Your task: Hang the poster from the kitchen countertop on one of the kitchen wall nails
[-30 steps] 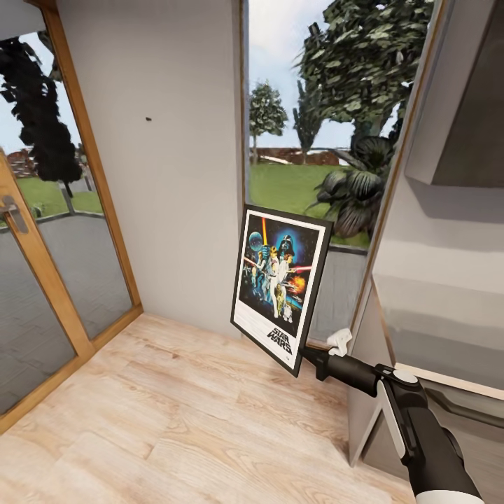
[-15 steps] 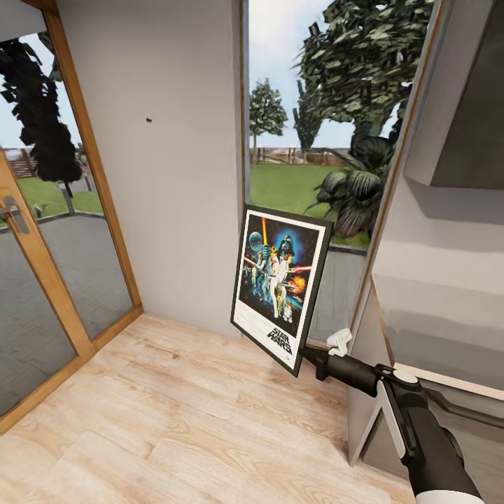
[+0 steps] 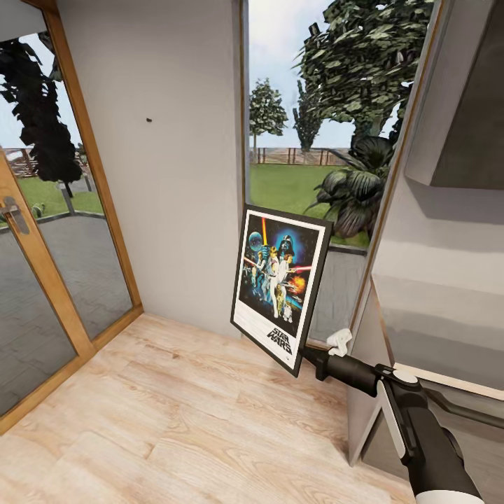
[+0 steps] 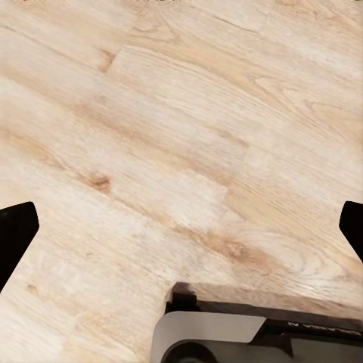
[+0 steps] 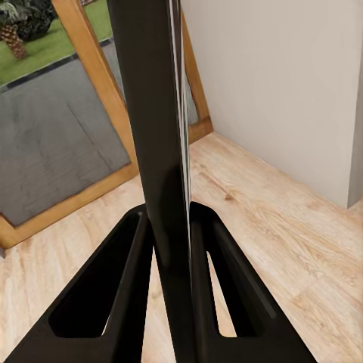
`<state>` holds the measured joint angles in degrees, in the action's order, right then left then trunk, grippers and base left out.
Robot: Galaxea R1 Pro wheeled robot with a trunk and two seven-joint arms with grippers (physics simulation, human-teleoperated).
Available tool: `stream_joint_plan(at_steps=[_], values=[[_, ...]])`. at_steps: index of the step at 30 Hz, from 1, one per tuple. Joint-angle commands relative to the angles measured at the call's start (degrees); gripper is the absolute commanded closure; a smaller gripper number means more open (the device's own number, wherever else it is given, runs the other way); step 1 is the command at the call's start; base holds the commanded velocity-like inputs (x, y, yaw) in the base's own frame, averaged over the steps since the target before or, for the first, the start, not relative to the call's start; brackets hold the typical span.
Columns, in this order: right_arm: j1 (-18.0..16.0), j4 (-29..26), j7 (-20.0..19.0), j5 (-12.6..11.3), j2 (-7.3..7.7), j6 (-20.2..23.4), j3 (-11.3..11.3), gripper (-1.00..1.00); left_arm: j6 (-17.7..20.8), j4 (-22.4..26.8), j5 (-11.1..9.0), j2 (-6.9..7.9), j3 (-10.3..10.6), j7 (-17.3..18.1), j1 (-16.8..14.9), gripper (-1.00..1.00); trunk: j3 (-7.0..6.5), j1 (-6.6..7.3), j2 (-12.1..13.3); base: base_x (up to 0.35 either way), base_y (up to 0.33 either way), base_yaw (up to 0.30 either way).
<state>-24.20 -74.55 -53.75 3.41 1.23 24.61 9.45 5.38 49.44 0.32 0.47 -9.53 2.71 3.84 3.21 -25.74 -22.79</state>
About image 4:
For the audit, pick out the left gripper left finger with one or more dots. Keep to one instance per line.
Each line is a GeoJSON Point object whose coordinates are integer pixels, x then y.
{"type": "Point", "coordinates": [18, 226]}

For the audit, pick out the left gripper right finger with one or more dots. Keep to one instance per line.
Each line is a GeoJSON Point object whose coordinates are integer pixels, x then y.
{"type": "Point", "coordinates": [351, 225]}

